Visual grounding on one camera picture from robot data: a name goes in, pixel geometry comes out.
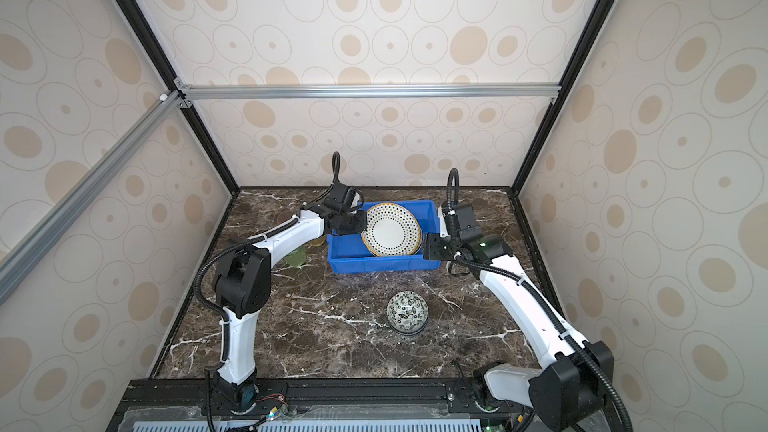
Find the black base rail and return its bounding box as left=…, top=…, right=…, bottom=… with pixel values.
left=107, top=378, right=547, bottom=431

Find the dotted yellow rim plate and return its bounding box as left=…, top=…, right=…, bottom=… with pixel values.
left=361, top=202, right=422, bottom=257

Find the left diagonal aluminium frame bar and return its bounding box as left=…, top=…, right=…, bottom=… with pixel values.
left=1, top=90, right=182, bottom=302

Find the green transparent cup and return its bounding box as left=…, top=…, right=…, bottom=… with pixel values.
left=283, top=247, right=307, bottom=268

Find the horizontal aluminium frame bar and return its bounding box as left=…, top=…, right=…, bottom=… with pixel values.
left=180, top=83, right=561, bottom=100

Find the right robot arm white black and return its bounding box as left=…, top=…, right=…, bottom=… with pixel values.
left=423, top=169, right=633, bottom=431

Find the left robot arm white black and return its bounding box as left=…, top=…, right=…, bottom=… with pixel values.
left=192, top=152, right=367, bottom=413

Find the green floral ceramic bowl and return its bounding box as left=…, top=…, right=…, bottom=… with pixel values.
left=386, top=291, right=429, bottom=335

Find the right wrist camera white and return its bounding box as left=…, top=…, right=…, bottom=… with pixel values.
left=437, top=207, right=449, bottom=237

